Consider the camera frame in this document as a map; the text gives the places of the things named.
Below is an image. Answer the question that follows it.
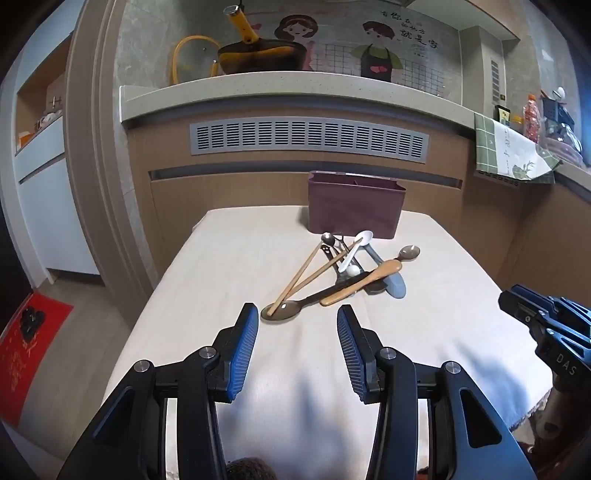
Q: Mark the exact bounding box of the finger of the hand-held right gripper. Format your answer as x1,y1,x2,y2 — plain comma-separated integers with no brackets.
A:
509,284,563,309
498,291,540,328

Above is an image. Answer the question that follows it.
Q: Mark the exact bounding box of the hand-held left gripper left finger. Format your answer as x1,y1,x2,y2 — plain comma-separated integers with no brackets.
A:
58,302,260,480

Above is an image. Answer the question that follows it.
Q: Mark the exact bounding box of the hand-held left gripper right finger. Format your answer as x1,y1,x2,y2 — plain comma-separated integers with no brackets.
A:
336,305,539,480

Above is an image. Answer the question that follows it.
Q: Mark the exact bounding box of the brown translucent large spoon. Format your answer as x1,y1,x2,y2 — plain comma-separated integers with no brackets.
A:
261,278,366,321

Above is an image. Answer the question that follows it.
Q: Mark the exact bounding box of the wooden chopstick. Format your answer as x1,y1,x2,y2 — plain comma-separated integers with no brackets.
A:
269,244,324,317
277,240,356,301

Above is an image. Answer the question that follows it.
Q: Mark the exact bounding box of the maroon plastic utensil holder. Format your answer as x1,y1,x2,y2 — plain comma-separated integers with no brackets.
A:
307,171,407,240

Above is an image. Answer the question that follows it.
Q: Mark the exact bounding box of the person's right hand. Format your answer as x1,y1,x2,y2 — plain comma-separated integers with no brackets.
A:
538,376,591,462

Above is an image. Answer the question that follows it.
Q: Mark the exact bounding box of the light wooden spoon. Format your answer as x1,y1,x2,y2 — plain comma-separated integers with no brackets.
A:
320,259,403,306

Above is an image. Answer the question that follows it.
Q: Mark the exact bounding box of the grey silicone spoon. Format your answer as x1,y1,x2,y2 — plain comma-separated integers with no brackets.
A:
362,244,408,298

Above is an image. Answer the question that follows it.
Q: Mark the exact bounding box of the white tablecloth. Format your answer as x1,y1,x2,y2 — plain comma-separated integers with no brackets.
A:
104,205,555,480

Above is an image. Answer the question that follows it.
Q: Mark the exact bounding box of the white plastic spoon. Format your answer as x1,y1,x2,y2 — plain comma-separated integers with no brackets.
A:
338,230,374,273

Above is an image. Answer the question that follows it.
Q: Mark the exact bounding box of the small brown plastic spoon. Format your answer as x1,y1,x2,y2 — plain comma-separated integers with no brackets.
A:
375,244,421,269

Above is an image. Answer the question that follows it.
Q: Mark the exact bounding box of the green checked towel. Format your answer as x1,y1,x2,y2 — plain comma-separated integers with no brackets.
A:
473,112,557,184

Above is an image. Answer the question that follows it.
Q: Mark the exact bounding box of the wooden kitchen cabinet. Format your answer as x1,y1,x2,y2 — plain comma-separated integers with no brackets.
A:
124,106,591,301

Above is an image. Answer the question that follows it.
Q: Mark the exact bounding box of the red clear bottle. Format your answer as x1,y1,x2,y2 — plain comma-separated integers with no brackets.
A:
523,95,542,141

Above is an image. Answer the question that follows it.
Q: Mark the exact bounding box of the black plastic basket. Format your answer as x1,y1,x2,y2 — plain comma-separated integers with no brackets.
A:
540,90,575,134

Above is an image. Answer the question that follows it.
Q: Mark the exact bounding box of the grey vent grille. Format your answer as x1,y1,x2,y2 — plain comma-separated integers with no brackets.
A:
189,117,429,163

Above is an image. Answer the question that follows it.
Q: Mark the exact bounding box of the red floor mat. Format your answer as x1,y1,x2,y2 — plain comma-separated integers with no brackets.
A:
0,291,75,428

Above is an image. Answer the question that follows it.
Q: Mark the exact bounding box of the white cabinet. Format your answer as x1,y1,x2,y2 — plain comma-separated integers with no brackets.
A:
14,28,102,278

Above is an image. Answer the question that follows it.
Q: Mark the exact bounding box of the beige stone countertop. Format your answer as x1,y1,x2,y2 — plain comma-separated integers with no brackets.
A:
119,69,481,134

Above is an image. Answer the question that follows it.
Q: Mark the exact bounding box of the glass lid with yellow rim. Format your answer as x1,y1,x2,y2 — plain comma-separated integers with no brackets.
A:
172,36,222,85

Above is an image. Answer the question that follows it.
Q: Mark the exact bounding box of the metal spoon with cutout handle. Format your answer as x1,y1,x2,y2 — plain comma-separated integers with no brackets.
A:
322,246,356,284

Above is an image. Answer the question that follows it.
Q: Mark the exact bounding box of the cartoon kitchen wall sticker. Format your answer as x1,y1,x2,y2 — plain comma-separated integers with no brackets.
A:
117,0,460,100

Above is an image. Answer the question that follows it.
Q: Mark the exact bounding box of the brown pan with yellow handle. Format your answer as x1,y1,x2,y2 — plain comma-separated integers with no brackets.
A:
217,4,308,75

